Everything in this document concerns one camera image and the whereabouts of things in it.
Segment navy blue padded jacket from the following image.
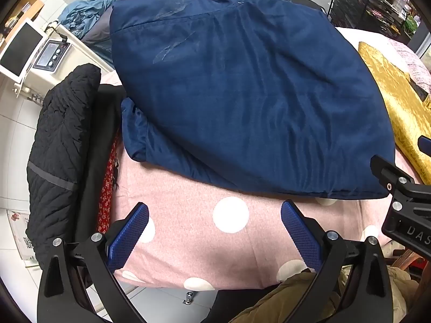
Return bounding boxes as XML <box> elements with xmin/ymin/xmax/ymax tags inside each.
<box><xmin>110</xmin><ymin>0</ymin><xmax>395</xmax><ymax>200</ymax></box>

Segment red patterned cloth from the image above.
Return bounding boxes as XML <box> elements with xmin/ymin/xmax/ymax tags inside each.
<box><xmin>96</xmin><ymin>132</ymin><xmax>121</xmax><ymax>234</ymax></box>

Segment olive green trousers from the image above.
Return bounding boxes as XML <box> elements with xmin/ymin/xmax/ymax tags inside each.
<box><xmin>232</xmin><ymin>265</ymin><xmax>419</xmax><ymax>322</ymax></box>

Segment pink polka dot bedsheet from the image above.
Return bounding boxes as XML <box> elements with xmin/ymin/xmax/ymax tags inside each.
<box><xmin>109</xmin><ymin>131</ymin><xmax>422</xmax><ymax>291</ymax></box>

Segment printed floor poster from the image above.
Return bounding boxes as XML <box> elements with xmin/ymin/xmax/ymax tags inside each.
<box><xmin>6</xmin><ymin>210</ymin><xmax>37</xmax><ymax>261</ymax></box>

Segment golden yellow fabric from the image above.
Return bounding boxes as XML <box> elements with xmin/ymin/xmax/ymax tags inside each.
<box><xmin>358</xmin><ymin>42</ymin><xmax>430</xmax><ymax>184</ymax></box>

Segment black quilted jacket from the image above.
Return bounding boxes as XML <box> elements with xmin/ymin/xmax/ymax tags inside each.
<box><xmin>26</xmin><ymin>64</ymin><xmax>126</xmax><ymax>269</ymax></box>

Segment white medical cart machine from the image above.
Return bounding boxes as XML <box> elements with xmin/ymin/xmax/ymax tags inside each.
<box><xmin>1</xmin><ymin>18</ymin><xmax>113</xmax><ymax>98</ymax></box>

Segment light blue crumpled cloth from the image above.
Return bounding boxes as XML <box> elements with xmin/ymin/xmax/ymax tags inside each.
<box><xmin>58</xmin><ymin>0</ymin><xmax>116</xmax><ymax>39</ymax></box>

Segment black wire rack shelf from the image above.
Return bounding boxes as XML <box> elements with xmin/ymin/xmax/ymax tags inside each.
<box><xmin>327</xmin><ymin>0</ymin><xmax>421</xmax><ymax>44</ymax></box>

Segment wooden wall shelf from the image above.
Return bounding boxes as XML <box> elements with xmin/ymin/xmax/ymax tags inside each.
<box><xmin>1</xmin><ymin>0</ymin><xmax>44</xmax><ymax>44</ymax></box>

